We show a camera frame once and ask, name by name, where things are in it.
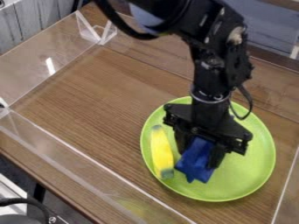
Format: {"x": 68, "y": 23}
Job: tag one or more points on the clear acrylic enclosure wall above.
{"x": 80, "y": 98}

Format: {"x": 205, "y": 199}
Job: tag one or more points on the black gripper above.
{"x": 209, "y": 118}

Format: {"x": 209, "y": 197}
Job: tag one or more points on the blue grey sofa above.
{"x": 273, "y": 26}

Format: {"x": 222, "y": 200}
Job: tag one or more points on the green round plate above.
{"x": 241, "y": 175}

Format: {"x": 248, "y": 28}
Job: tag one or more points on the grey cabinet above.
{"x": 26, "y": 17}

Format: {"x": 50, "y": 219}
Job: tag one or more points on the blue cross-shaped block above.
{"x": 193, "y": 163}

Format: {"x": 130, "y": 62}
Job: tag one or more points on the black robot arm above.
{"x": 214, "y": 31}

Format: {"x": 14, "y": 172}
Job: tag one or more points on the clear acrylic corner bracket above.
{"x": 96, "y": 33}

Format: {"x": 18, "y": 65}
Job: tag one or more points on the yellow toy banana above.
{"x": 162, "y": 153}

